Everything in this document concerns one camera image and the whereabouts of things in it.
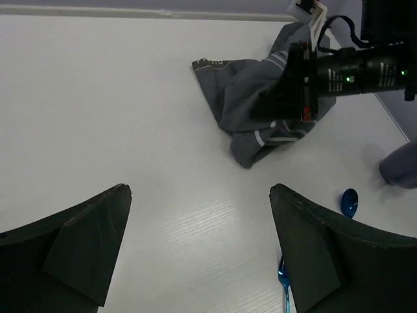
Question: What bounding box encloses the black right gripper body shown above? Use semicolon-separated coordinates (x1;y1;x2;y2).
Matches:
250;1;416;121

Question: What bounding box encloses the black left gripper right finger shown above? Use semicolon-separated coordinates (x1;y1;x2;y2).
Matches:
270;184;416;312

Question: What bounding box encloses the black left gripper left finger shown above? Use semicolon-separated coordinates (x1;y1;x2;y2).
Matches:
1;184;132;312

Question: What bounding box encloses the grey striped cloth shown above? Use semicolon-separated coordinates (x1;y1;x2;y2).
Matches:
192;22;336;169

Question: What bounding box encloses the blue metallic fork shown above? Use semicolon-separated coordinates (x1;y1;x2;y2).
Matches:
278;257;291;313

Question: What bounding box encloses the blue metallic spoon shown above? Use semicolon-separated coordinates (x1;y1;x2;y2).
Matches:
340;188;358;218

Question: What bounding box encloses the purple mug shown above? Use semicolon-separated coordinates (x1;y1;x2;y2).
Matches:
379;139;417;190

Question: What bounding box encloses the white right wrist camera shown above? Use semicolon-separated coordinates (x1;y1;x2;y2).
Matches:
287;0;328;45

